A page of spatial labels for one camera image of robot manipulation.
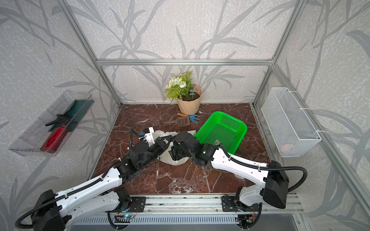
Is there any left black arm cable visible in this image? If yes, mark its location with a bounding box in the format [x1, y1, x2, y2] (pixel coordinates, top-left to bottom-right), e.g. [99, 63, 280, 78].
[15, 126, 136, 229]

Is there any red black brush tool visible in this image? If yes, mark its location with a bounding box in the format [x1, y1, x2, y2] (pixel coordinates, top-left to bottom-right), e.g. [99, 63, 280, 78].
[40, 126, 68, 154]

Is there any green perforated plastic basket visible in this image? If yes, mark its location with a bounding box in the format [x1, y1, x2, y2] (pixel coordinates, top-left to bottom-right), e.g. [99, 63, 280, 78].
[195, 111, 248, 154]

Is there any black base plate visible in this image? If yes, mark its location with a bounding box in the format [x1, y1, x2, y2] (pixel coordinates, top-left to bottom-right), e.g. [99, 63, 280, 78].
[110, 196, 146, 213]
[221, 194, 262, 213]

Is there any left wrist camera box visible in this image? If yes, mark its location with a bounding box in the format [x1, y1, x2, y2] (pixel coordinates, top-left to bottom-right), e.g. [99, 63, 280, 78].
[139, 127, 155, 146]

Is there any green plant with white flowers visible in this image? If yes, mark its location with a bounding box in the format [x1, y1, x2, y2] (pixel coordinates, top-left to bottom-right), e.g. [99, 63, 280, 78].
[164, 71, 198, 101]

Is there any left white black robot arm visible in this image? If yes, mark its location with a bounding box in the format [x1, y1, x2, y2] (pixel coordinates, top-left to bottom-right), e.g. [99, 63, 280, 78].
[30, 135, 174, 231]

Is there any small green circuit board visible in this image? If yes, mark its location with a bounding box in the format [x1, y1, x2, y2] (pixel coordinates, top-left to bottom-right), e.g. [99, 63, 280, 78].
[114, 214, 136, 223]

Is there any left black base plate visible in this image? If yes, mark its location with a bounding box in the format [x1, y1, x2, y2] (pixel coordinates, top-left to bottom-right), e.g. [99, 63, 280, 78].
[110, 196, 146, 213]

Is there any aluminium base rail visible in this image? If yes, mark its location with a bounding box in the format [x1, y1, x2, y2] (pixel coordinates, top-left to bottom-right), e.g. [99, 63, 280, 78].
[59, 193, 304, 216]

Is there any pink object in wire basket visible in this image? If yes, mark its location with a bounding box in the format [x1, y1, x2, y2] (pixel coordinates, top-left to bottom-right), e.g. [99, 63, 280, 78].
[280, 144, 294, 155]

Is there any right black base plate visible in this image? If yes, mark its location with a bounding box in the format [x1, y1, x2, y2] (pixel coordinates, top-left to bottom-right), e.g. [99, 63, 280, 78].
[221, 194, 262, 213]

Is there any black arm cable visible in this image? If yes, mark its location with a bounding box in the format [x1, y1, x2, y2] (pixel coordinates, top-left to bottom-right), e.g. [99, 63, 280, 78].
[15, 126, 136, 229]
[219, 142, 308, 229]

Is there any terracotta flower pot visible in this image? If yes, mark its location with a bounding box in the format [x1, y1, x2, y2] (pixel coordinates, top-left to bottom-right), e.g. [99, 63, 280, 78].
[177, 85, 202, 115]

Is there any small blue toy rake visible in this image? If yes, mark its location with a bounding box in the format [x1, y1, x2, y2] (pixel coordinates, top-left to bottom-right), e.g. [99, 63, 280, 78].
[189, 115, 201, 124]

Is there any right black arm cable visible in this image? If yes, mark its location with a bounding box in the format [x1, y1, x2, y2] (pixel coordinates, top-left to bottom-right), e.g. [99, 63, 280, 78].
[219, 142, 308, 229]

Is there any white printed plastic bag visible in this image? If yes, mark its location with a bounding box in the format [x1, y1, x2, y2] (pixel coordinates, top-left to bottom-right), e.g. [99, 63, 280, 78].
[148, 130, 189, 166]

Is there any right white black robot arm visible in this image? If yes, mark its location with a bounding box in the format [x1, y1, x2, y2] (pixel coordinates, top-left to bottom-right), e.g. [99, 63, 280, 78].
[169, 131, 289, 209]

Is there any clear plastic wall shelf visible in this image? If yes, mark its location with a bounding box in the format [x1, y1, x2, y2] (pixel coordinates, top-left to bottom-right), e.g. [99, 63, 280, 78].
[9, 90, 94, 157]

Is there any dark green flat board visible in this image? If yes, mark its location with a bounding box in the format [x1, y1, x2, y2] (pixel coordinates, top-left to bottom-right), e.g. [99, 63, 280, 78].
[45, 100, 94, 132]

